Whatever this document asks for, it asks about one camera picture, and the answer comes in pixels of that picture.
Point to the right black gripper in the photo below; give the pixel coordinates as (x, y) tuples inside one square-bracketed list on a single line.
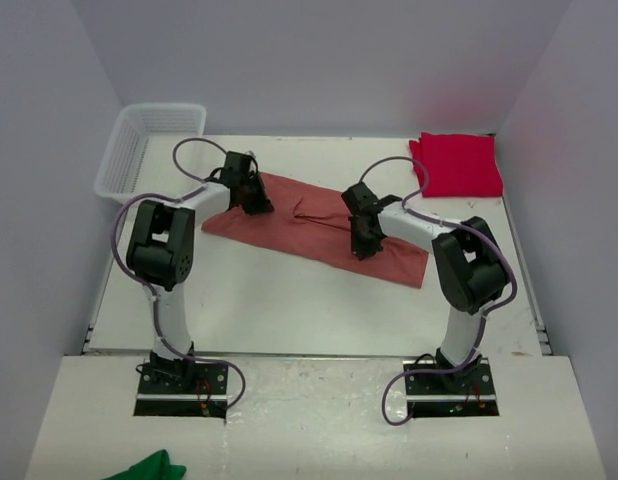
[(359, 249)]

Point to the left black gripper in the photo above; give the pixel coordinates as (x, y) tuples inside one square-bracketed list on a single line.
[(262, 204)]

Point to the salmon pink t shirt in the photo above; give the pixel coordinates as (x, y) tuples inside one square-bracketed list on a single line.
[(313, 222)]

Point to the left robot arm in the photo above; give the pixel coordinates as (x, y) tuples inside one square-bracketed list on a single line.
[(160, 251)]

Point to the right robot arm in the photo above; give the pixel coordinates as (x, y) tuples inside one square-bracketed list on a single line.
[(472, 271)]

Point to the white plastic basket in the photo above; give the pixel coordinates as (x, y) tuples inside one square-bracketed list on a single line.
[(138, 156)]

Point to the folded red t shirt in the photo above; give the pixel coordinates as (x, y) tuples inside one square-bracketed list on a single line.
[(458, 165)]

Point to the green cloth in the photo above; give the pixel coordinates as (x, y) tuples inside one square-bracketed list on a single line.
[(157, 466)]

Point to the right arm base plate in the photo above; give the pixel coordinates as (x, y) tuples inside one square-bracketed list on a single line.
[(470, 393)]

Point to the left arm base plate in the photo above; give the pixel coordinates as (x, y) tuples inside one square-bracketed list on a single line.
[(181, 388)]

